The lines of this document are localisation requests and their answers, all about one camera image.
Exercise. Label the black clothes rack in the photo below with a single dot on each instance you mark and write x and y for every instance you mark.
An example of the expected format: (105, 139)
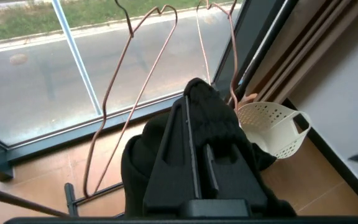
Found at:
(71, 199)

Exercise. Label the window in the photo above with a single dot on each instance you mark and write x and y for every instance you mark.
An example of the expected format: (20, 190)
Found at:
(26, 93)

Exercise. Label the black shorts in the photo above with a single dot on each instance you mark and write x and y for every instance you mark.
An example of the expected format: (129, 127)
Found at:
(210, 118)

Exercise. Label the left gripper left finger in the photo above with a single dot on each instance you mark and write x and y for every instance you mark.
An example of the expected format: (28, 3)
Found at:
(172, 174)

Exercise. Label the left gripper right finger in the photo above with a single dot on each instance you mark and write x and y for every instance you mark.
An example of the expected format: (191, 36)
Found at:
(238, 183)

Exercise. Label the white laundry basket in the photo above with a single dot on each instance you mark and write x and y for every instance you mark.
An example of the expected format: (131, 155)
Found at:
(269, 130)

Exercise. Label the brown curtain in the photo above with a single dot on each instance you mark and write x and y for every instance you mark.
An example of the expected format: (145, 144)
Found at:
(306, 37)

